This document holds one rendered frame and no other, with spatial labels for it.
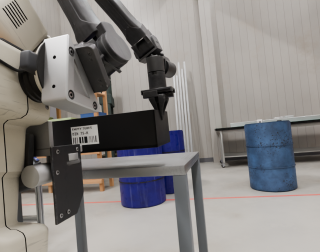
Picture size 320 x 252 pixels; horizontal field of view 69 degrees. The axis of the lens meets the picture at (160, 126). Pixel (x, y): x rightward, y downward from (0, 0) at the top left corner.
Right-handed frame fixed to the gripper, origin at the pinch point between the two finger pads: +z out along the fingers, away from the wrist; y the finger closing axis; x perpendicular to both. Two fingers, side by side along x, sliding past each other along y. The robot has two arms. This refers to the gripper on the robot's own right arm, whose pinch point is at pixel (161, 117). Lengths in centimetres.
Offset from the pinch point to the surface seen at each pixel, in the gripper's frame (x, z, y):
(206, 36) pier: -589, -237, -4
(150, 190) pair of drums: -208, 80, 76
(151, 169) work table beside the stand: 3.4, 16.0, 4.0
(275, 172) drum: -263, 78, -81
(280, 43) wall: -628, -192, -198
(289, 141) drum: -274, 39, -105
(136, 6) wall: -609, -379, 193
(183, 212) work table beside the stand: 3.8, 29.7, -4.7
